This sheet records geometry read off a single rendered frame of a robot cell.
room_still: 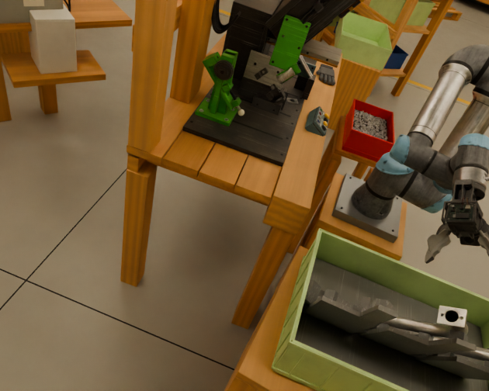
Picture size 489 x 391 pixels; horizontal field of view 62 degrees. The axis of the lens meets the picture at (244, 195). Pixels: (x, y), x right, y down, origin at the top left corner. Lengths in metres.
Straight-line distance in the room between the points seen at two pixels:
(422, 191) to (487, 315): 0.43
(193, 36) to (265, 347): 1.14
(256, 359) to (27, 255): 1.46
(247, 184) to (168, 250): 0.97
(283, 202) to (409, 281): 0.48
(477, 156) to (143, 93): 0.98
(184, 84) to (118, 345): 1.19
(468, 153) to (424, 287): 0.48
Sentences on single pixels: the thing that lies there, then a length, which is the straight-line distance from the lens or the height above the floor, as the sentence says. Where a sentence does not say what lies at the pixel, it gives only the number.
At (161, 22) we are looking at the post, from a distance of 1.26.
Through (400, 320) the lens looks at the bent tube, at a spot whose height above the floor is 1.00.
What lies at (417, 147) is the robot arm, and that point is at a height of 1.29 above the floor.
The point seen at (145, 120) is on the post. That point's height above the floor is 1.01.
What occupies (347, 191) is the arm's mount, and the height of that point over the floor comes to 0.88.
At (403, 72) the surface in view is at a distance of 4.77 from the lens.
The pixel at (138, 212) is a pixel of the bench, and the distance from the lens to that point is 1.74.
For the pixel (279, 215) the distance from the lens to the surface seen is 1.49.
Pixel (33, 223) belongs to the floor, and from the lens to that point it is 2.45.
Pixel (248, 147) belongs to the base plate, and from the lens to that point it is 1.60.
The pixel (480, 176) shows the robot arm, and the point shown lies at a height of 1.35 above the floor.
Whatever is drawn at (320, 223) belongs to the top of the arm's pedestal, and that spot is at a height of 0.84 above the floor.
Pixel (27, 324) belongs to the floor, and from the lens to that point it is 2.12.
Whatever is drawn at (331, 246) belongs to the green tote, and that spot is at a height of 0.92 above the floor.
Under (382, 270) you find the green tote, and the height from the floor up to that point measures 0.91.
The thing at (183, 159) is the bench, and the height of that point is 0.88.
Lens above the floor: 1.84
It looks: 42 degrees down
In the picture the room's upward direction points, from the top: 19 degrees clockwise
